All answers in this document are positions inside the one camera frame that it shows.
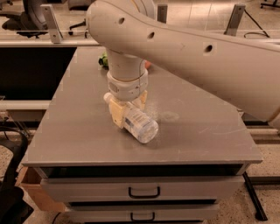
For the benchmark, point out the middle metal glass bracket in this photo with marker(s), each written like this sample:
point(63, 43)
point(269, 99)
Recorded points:
point(162, 13)

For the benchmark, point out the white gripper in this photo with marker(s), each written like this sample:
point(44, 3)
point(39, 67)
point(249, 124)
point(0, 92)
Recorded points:
point(128, 88)

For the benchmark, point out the green chip bag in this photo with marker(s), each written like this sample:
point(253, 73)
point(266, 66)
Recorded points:
point(103, 60)

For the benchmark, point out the black table leg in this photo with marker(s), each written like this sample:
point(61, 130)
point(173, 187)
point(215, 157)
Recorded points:
point(259, 212)

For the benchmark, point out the grey lower drawer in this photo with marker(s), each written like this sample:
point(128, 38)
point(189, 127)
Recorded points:
point(143, 213)

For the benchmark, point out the metal glass bracket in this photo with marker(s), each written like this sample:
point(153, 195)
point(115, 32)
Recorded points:
point(162, 13)
point(51, 23)
point(235, 19)

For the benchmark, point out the red apple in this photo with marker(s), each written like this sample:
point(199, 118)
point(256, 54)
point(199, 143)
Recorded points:
point(147, 64)

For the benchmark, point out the black office chair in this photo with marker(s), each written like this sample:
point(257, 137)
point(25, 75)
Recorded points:
point(78, 5)
point(29, 23)

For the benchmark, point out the black office chair left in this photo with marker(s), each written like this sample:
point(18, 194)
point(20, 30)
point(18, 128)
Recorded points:
point(29, 23)

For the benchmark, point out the black office chair centre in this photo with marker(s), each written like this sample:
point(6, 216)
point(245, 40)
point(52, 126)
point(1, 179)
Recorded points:
point(78, 5)

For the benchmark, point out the clear plastic water bottle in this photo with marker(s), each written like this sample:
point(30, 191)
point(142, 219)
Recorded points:
point(136, 122)

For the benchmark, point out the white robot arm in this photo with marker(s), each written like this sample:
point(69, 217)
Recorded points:
point(245, 73)

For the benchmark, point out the left metal glass bracket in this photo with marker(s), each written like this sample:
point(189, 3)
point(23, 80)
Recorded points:
point(51, 23)

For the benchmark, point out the grey upper drawer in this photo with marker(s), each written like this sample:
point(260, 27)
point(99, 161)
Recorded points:
point(132, 189)

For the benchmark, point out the right metal glass bracket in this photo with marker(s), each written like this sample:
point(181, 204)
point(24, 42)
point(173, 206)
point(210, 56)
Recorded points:
point(235, 19)

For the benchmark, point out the grey drawer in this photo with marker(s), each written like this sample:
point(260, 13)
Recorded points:
point(143, 213)
point(132, 189)

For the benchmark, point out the black chair base right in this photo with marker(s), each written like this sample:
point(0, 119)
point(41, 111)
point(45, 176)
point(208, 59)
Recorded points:
point(266, 3)

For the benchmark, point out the black chair foreground left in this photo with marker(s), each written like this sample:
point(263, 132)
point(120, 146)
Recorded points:
point(13, 208)

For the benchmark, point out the brown cardboard box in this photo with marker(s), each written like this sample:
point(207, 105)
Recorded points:
point(29, 180)

